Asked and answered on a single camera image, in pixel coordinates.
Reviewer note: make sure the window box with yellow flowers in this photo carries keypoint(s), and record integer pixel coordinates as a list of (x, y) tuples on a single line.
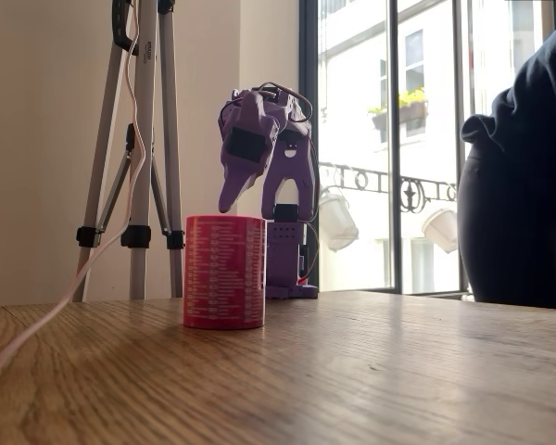
[(412, 111)]

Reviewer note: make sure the dark window frame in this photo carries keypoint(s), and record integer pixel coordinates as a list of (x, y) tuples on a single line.
[(308, 139)]

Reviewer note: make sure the purple robot arm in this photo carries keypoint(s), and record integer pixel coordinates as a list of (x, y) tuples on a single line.
[(289, 162)]

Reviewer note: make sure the purple perforated robot base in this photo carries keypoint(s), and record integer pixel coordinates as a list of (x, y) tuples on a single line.
[(301, 292)]

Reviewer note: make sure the grey camera tripod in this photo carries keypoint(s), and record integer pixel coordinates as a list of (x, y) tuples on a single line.
[(144, 139)]

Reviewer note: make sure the purple gripper with servo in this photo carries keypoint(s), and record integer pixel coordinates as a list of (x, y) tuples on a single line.
[(239, 172)]

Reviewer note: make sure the red plastic cup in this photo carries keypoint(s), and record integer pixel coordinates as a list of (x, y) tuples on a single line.
[(222, 278)]

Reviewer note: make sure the person in dark clothing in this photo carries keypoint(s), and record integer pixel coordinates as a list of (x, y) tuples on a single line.
[(514, 208)]

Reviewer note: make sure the white hanging flower pot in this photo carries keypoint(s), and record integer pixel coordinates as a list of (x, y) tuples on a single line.
[(338, 222), (442, 229)]

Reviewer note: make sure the black iron balcony railing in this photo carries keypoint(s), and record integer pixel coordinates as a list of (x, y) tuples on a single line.
[(375, 178)]

